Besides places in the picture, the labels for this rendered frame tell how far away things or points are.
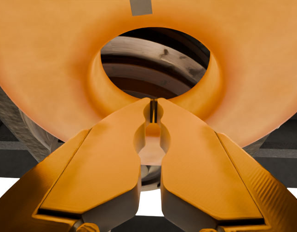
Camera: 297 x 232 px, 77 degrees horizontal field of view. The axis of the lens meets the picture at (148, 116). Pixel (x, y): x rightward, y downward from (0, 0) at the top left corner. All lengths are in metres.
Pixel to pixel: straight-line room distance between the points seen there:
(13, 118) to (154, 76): 0.61
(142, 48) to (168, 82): 0.07
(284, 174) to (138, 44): 8.99
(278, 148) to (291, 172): 3.38
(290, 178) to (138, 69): 8.98
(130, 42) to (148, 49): 0.03
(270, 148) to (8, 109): 5.74
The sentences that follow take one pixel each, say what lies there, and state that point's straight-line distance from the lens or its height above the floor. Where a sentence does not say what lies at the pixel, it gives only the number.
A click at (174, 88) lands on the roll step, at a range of 0.32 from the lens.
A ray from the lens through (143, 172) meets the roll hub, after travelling 0.40.
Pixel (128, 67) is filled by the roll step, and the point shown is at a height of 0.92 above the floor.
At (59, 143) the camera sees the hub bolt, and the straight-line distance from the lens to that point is 0.36.
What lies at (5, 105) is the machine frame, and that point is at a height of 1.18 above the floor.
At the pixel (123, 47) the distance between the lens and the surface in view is 0.30.
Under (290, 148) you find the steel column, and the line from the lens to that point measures 6.24.
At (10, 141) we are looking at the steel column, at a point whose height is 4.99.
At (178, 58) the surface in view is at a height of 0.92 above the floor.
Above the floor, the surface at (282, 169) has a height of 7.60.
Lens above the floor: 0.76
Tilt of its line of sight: 47 degrees up
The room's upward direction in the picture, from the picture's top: 179 degrees clockwise
